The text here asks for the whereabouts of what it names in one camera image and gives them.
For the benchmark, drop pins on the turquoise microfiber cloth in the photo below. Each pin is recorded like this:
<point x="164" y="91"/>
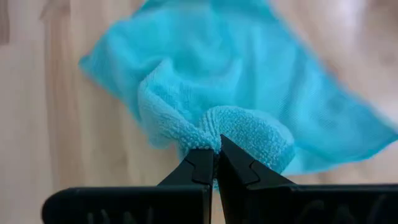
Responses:
<point x="248" y="77"/>

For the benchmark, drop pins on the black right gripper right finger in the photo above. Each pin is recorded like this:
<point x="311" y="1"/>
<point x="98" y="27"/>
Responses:
<point x="264" y="202"/>

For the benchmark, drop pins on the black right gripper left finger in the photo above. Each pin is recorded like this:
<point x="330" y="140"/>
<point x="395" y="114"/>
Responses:
<point x="174" y="202"/>

